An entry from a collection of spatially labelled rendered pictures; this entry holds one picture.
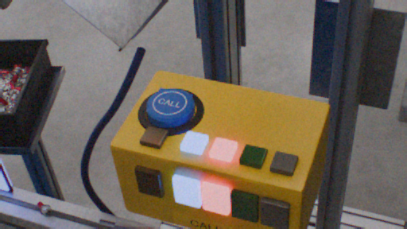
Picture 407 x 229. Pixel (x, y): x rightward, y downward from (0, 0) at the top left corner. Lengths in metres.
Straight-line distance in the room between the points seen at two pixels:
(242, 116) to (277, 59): 1.76
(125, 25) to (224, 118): 0.36
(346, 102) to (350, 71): 0.07
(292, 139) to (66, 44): 2.02
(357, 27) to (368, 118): 1.11
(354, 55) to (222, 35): 0.22
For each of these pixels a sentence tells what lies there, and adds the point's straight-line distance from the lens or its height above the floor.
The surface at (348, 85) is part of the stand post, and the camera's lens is 1.03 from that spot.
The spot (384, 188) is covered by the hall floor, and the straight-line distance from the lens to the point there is 1.86.
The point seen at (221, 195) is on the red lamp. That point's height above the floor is 1.05.
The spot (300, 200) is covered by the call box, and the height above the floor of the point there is 1.06.
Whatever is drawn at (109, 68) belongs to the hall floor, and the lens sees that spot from 2.29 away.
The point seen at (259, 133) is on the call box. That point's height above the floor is 1.07.
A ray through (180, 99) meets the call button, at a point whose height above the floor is 1.08.
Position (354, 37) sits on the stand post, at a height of 0.84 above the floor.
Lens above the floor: 1.42
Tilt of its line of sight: 44 degrees down
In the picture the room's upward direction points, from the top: 5 degrees counter-clockwise
